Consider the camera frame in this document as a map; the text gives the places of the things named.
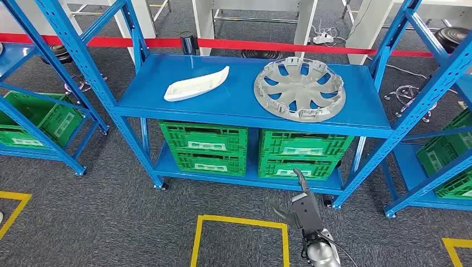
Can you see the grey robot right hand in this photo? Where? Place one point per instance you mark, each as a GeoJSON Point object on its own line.
{"type": "Point", "coordinates": [308, 217]}

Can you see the grey wheel hubcap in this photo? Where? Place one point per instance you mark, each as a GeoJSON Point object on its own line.
{"type": "Point", "coordinates": [299, 89]}

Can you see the blue metal shelf rack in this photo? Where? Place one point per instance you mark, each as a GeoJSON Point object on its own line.
{"type": "Point", "coordinates": [239, 103]}
{"type": "Point", "coordinates": [405, 162]}
{"type": "Point", "coordinates": [14, 59]}

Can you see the white plastic trim part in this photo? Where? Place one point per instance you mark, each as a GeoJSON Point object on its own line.
{"type": "Point", "coordinates": [195, 86]}

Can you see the green plastic crate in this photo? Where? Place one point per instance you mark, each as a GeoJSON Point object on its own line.
{"type": "Point", "coordinates": [442, 154]}
{"type": "Point", "coordinates": [173, 136]}
{"type": "Point", "coordinates": [55, 121]}
{"type": "Point", "coordinates": [273, 143]}
{"type": "Point", "coordinates": [184, 162]}
{"type": "Point", "coordinates": [457, 188]}
{"type": "Point", "coordinates": [269, 169]}

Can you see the chrome chair base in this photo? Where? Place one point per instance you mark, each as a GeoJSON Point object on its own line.
{"type": "Point", "coordinates": [82, 84]}
{"type": "Point", "coordinates": [407, 92]}

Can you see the black round stanchion base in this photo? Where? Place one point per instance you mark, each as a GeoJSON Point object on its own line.
{"type": "Point", "coordinates": [59, 53]}
{"type": "Point", "coordinates": [451, 37]}
{"type": "Point", "coordinates": [261, 54]}

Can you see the white power strip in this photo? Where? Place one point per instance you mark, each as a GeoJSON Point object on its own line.
{"type": "Point", "coordinates": [322, 38]}

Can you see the red barrier belt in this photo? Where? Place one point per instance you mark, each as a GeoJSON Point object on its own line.
{"type": "Point", "coordinates": [110, 41]}
{"type": "Point", "coordinates": [228, 44]}

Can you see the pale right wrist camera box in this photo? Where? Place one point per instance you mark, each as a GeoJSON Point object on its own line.
{"type": "Point", "coordinates": [298, 198]}

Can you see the black barrier post head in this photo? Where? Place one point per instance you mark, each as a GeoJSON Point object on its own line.
{"type": "Point", "coordinates": [188, 42]}

